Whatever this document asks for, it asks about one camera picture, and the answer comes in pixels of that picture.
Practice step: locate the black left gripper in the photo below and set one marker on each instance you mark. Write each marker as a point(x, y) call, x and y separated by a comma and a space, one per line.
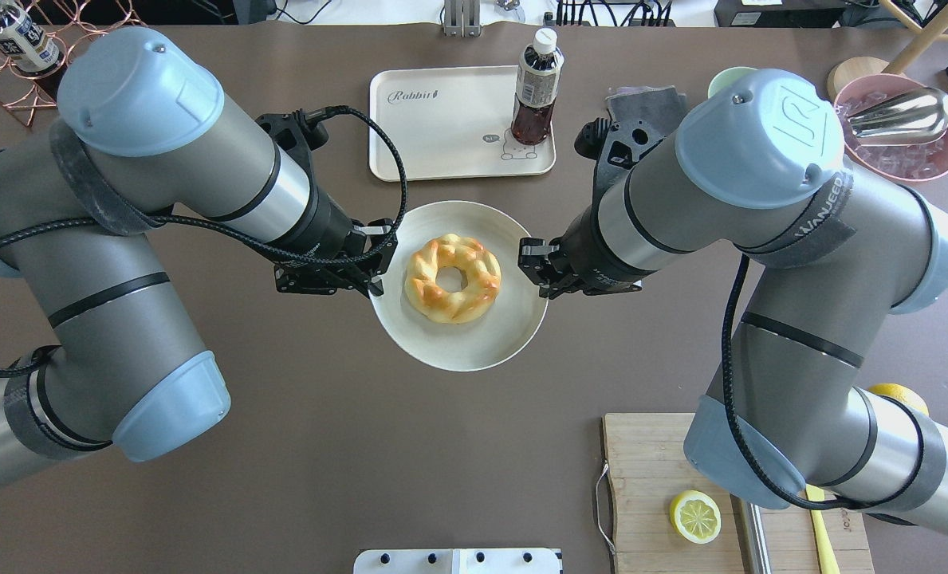
point(328, 231)

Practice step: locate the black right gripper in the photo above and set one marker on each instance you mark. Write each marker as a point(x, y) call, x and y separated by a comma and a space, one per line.
point(588, 249)

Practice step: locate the white round plate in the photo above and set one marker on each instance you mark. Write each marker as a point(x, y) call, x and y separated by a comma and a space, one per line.
point(510, 322)

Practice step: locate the glazed twisted donut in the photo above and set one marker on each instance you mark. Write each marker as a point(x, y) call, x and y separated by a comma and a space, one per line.
point(452, 279)

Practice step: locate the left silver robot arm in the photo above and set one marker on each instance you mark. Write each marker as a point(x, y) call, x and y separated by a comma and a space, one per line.
point(148, 137)

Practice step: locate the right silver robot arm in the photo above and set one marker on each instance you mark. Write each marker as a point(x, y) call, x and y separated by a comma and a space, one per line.
point(828, 250)

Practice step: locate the cream rectangular tray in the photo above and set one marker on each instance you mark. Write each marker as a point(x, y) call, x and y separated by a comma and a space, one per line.
point(454, 123)

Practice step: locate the dark drink bottle on tray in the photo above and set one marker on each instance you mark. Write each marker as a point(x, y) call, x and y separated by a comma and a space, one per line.
point(536, 88)

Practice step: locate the grey folded cloth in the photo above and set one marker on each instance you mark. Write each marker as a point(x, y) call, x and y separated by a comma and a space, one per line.
point(649, 100)

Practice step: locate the green bowl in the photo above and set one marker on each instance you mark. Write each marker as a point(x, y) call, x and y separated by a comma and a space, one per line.
point(725, 79)

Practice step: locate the half lemon slice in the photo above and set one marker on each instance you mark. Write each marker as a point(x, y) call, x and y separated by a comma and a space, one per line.
point(695, 516)

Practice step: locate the steel muddler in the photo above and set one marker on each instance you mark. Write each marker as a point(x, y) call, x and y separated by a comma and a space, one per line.
point(755, 553)

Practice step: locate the yellow lemon upper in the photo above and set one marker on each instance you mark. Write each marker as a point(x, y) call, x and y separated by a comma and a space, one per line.
point(902, 394)

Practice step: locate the pink bowl with ice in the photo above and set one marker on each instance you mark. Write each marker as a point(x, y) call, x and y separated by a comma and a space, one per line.
point(904, 163)

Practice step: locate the steel ice scoop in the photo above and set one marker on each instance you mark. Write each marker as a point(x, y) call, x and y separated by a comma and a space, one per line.
point(919, 116)

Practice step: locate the yellow plastic knife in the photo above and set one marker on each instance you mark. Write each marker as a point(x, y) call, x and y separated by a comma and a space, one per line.
point(826, 557)

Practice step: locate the bottle in copper rack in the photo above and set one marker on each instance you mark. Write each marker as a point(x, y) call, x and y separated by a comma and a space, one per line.
point(25, 44)

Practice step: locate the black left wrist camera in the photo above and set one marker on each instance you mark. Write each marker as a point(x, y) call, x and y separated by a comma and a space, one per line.
point(296, 134)

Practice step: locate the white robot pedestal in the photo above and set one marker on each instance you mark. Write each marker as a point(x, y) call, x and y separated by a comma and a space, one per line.
point(460, 560)

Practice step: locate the copper wire bottle rack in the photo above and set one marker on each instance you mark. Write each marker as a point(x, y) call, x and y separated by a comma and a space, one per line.
point(71, 26)

